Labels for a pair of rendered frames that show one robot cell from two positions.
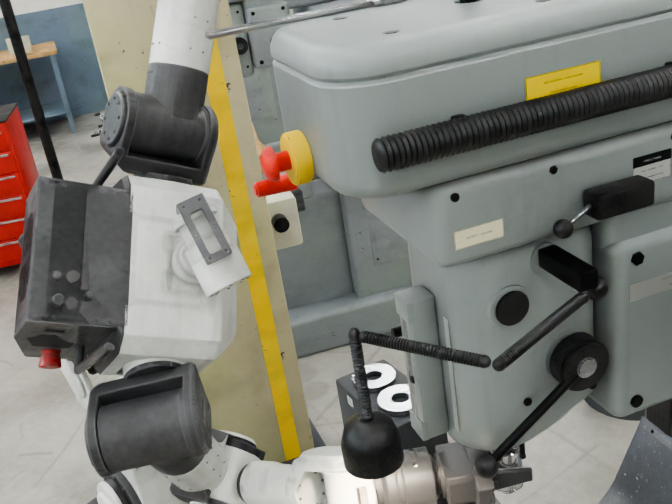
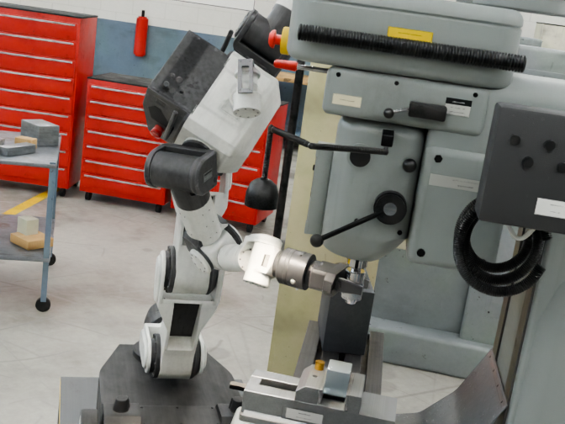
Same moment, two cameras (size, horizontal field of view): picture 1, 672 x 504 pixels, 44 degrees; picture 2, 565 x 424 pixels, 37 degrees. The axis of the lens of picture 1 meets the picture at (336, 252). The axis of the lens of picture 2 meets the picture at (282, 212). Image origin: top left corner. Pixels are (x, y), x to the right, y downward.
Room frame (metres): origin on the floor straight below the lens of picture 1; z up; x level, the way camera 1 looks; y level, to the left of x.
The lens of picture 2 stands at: (-0.87, -0.73, 1.87)
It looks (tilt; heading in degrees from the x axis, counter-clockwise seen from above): 14 degrees down; 22
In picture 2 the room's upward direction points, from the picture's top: 8 degrees clockwise
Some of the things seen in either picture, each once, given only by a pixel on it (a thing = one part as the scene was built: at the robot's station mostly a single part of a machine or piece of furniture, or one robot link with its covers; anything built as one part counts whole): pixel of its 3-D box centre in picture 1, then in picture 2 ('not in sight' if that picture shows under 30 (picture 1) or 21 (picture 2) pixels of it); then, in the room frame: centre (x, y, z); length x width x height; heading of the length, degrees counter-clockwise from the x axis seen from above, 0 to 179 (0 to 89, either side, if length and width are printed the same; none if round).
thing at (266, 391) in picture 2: not in sight; (320, 399); (0.86, -0.19, 0.97); 0.35 x 0.15 x 0.11; 104
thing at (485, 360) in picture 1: (428, 350); (292, 137); (0.73, -0.08, 1.58); 0.17 x 0.01 x 0.01; 53
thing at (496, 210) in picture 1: (514, 167); (404, 96); (0.96, -0.24, 1.68); 0.34 x 0.24 x 0.10; 106
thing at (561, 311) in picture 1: (543, 328); (349, 149); (0.74, -0.20, 1.58); 0.17 x 0.01 x 0.01; 131
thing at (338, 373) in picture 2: not in sight; (337, 378); (0.87, -0.22, 1.03); 0.06 x 0.05 x 0.06; 14
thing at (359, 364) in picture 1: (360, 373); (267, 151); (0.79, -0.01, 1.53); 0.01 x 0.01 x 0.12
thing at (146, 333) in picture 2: not in sight; (172, 349); (1.43, 0.52, 0.68); 0.21 x 0.20 x 0.13; 38
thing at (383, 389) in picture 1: (392, 427); (345, 305); (1.37, -0.06, 1.02); 0.22 x 0.12 x 0.20; 25
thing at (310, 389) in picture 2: not in sight; (312, 383); (0.85, -0.16, 1.01); 0.12 x 0.06 x 0.04; 14
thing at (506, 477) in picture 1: (511, 478); (348, 288); (0.92, -0.19, 1.23); 0.06 x 0.02 x 0.03; 91
